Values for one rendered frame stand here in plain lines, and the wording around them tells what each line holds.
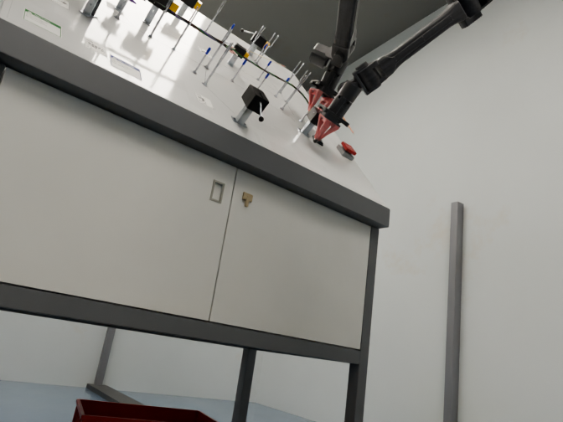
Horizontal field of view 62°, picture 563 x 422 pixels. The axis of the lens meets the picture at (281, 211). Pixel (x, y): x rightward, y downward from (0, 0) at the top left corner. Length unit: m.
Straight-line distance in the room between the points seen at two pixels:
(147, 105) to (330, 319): 0.78
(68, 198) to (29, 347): 2.28
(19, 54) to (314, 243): 0.86
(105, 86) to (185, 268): 0.43
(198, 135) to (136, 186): 0.19
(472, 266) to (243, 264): 1.54
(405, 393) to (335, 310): 1.33
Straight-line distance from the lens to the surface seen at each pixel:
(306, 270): 1.34
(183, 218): 1.12
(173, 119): 1.12
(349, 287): 1.47
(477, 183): 2.64
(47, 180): 1.02
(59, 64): 1.06
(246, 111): 1.27
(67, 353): 3.28
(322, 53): 1.65
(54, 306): 1.01
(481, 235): 2.53
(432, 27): 1.60
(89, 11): 1.33
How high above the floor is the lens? 0.35
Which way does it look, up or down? 17 degrees up
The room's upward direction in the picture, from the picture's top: 9 degrees clockwise
